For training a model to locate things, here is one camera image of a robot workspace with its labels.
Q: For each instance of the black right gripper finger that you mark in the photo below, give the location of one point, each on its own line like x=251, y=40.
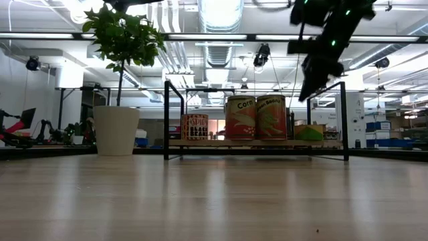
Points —
x=317, y=86
x=306, y=90

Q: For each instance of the low green yellow tin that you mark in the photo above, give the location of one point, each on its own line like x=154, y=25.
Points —
x=309, y=134

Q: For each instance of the orange green beans can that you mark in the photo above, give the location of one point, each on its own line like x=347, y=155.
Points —
x=271, y=120

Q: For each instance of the red corn can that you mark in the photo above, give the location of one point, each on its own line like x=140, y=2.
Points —
x=240, y=120

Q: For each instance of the spicy black beans can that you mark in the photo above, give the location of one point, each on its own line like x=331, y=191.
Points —
x=194, y=129

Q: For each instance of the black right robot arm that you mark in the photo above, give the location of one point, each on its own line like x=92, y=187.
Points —
x=337, y=20

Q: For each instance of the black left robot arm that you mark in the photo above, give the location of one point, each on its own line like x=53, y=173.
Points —
x=122, y=3

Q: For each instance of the wooden shelf board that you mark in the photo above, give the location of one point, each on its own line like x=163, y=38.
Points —
x=217, y=143

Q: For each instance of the white background pillar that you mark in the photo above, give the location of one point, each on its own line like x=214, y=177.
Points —
x=354, y=110

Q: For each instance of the black ceiling spotlight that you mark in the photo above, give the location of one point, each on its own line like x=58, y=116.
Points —
x=33, y=63
x=382, y=62

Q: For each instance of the blue storage box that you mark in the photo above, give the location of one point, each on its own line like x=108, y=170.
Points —
x=378, y=126

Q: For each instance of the black overhead light beam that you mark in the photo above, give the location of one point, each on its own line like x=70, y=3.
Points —
x=250, y=37

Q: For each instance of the row of blue bins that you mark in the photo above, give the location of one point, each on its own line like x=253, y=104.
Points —
x=394, y=144

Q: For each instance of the green leafy potted tree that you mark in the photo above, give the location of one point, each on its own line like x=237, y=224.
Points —
x=123, y=37

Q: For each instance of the white plant pot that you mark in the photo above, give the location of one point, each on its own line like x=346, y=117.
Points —
x=115, y=130

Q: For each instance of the black background robot arms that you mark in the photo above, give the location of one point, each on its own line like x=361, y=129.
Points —
x=53, y=132

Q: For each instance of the black background monitor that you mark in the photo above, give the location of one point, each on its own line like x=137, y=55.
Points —
x=28, y=115

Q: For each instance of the red black background robot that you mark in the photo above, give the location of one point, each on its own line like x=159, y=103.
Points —
x=13, y=129

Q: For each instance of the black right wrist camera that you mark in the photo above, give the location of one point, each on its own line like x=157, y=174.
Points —
x=301, y=47

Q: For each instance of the black hanging overhead camera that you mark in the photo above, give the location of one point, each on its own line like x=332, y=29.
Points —
x=261, y=55

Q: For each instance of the silver ceiling ventilation duct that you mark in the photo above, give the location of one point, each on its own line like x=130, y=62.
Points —
x=220, y=13

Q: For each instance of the black metal shelf frame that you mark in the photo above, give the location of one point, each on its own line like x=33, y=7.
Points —
x=166, y=117

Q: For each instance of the black background table frame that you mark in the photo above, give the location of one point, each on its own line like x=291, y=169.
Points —
x=83, y=88

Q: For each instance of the black table edge rail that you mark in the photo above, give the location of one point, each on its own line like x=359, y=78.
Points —
x=67, y=152

